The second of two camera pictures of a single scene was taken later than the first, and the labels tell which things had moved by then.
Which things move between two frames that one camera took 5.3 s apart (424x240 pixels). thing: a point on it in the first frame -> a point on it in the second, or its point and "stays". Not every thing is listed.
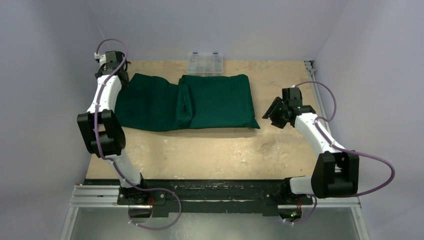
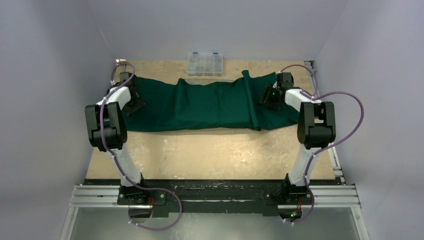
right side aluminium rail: (310, 67) stays
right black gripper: (273, 110) -> (269, 100)
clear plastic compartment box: (204, 63) stays
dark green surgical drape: (149, 103) stays
